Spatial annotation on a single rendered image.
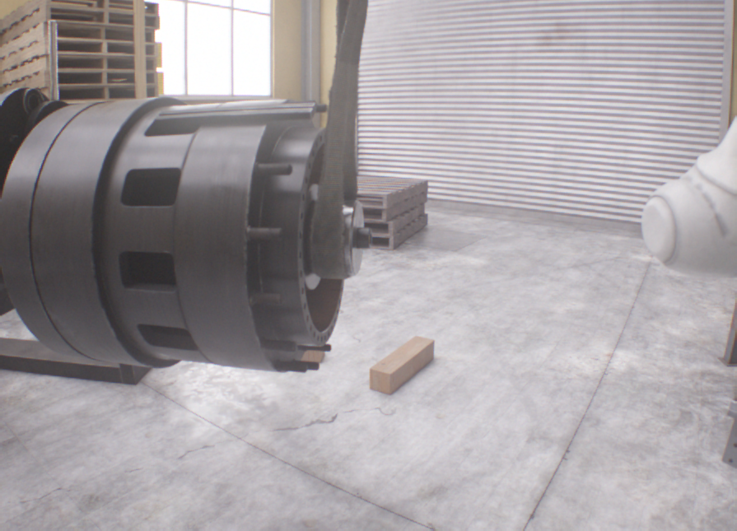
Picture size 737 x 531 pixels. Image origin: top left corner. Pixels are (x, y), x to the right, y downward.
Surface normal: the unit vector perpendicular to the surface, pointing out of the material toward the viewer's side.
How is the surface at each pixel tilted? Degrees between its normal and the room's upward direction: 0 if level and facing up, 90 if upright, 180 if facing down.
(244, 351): 124
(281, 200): 63
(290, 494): 0
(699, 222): 79
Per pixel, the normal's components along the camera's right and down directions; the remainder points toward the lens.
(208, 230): -0.14, 0.02
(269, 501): 0.00, -0.97
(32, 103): 0.99, 0.04
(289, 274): -0.15, 0.32
